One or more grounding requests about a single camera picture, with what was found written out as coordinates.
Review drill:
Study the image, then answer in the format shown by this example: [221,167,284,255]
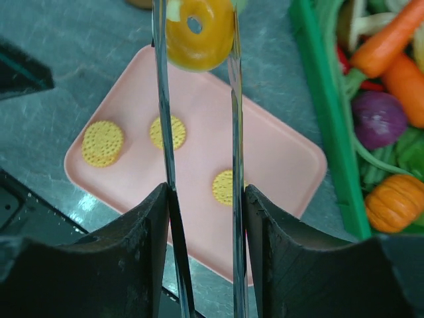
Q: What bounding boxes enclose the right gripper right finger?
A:
[244,185,423,317]

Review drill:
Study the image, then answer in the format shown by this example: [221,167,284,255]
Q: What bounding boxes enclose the metal tongs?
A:
[152,1,248,317]

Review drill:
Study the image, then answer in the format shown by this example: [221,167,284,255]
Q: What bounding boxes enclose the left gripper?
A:
[0,38,55,100]

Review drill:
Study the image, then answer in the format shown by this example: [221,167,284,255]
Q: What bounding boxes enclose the mushroom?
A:
[336,0,409,52]

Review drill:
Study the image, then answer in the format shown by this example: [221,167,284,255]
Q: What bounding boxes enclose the round biscuit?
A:
[149,115,186,150]
[212,170,233,206]

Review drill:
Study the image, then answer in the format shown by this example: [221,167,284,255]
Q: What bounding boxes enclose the small orange pumpkin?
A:
[364,174,423,233]

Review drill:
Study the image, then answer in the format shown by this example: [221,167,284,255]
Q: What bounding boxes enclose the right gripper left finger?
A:
[1,184,169,317]

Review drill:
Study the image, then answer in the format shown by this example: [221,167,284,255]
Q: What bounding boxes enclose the upright carrot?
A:
[350,0,423,78]

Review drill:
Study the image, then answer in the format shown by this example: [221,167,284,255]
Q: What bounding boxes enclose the purple onion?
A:
[351,91,408,150]

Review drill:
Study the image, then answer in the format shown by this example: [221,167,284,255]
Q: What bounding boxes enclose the green leafy vegetable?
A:
[395,127,424,182]

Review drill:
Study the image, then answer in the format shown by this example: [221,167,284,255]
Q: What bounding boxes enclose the pink serving tray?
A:
[64,46,327,281]

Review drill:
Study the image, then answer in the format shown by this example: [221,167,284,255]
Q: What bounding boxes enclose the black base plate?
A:
[1,170,87,245]

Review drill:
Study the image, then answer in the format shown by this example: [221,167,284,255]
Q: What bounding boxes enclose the green vegetable crate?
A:
[288,0,424,241]

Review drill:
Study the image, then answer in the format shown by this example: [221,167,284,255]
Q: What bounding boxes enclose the biscuits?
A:
[81,121,125,168]

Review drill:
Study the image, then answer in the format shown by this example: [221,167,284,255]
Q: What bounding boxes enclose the lying carrot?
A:
[380,53,424,129]

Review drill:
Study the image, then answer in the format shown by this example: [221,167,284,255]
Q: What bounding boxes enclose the green long beans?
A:
[314,1,410,192]

